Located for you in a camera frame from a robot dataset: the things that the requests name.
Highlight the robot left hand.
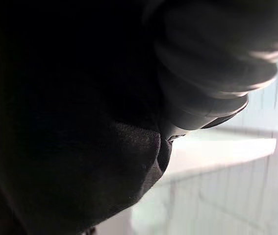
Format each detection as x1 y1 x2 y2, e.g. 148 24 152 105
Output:
142 0 278 142

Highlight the dark cloth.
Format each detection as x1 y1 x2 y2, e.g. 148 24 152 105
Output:
0 0 174 235

